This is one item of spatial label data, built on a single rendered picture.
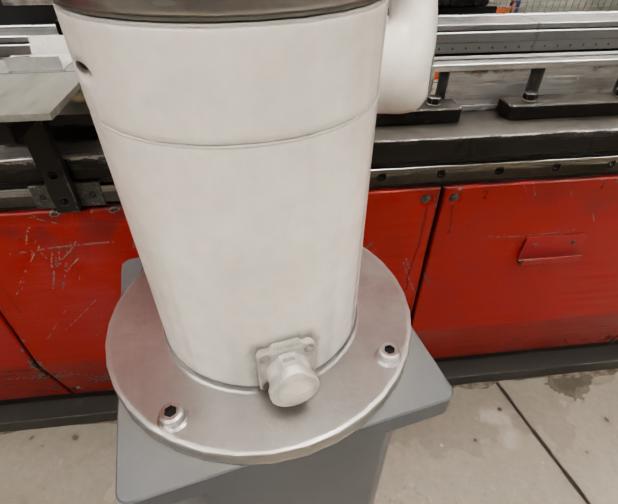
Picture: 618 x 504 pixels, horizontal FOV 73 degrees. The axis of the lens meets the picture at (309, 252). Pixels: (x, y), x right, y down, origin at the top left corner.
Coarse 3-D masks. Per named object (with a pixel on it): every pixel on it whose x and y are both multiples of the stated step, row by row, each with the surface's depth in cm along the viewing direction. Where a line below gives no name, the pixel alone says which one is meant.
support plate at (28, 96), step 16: (0, 64) 71; (0, 80) 64; (16, 80) 64; (32, 80) 64; (48, 80) 64; (64, 80) 64; (0, 96) 59; (16, 96) 59; (32, 96) 59; (48, 96) 59; (64, 96) 59; (0, 112) 55; (16, 112) 55; (32, 112) 55; (48, 112) 55
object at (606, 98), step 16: (512, 96) 86; (544, 96) 86; (560, 96) 86; (576, 96) 86; (592, 96) 86; (608, 96) 86; (512, 112) 83; (528, 112) 83; (544, 112) 84; (560, 112) 84; (576, 112) 84; (592, 112) 85; (608, 112) 85
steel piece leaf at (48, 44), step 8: (32, 40) 74; (40, 40) 74; (48, 40) 74; (56, 40) 75; (64, 40) 75; (32, 48) 75; (40, 48) 75; (48, 48) 75; (56, 48) 75; (64, 48) 75
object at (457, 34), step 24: (24, 24) 102; (48, 24) 102; (456, 24) 102; (480, 24) 102; (504, 24) 102; (528, 24) 103; (552, 24) 104; (576, 24) 104; (600, 24) 105; (0, 48) 93; (24, 48) 94; (456, 48) 105; (480, 48) 105; (504, 48) 106; (528, 48) 107; (552, 48) 107; (576, 48) 108; (600, 48) 109
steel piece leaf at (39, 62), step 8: (32, 56) 74; (40, 56) 74; (48, 56) 67; (56, 56) 67; (64, 56) 74; (8, 64) 67; (16, 64) 67; (24, 64) 67; (32, 64) 67; (40, 64) 67; (48, 64) 67; (56, 64) 68; (64, 64) 70
